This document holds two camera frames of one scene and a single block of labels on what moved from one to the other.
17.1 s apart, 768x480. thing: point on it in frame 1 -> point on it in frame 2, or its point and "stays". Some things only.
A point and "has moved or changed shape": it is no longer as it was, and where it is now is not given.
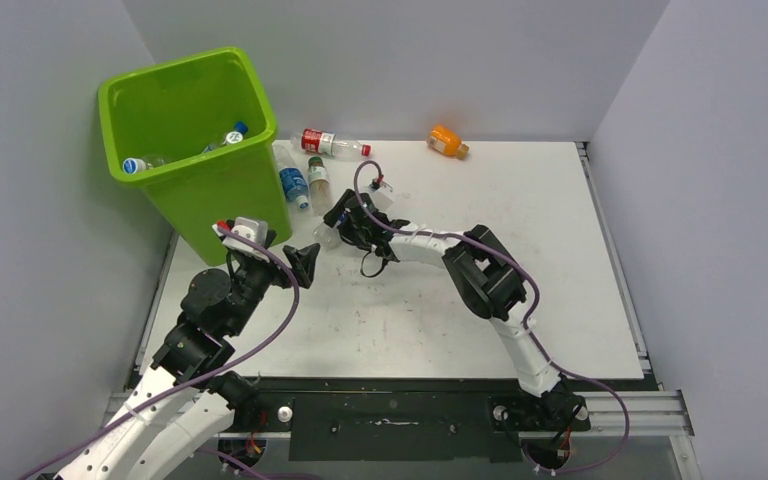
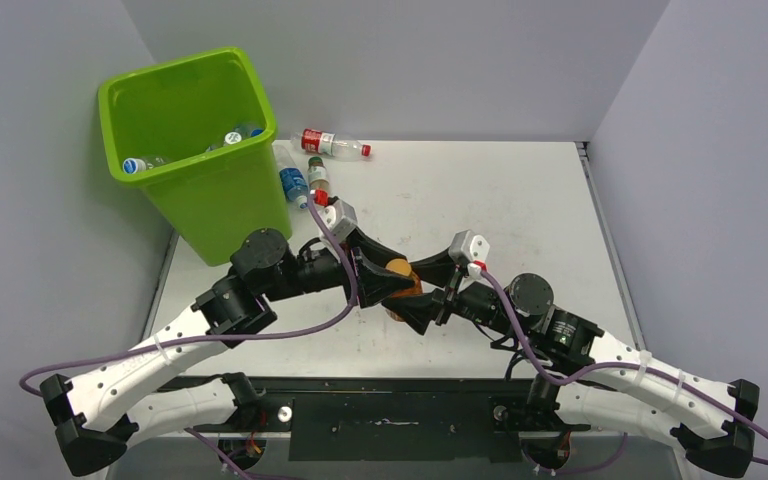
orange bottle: x=446 y=140 -> x=403 y=266
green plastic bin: x=198 y=132 stays
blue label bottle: x=295 y=186 stays
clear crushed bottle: x=135 y=165 stays
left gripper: x=301 y=262 -> x=373 y=284
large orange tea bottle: x=233 y=137 stays
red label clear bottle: x=328 y=144 stays
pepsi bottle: x=327 y=236 has moved or changed shape
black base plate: x=471 y=421 stays
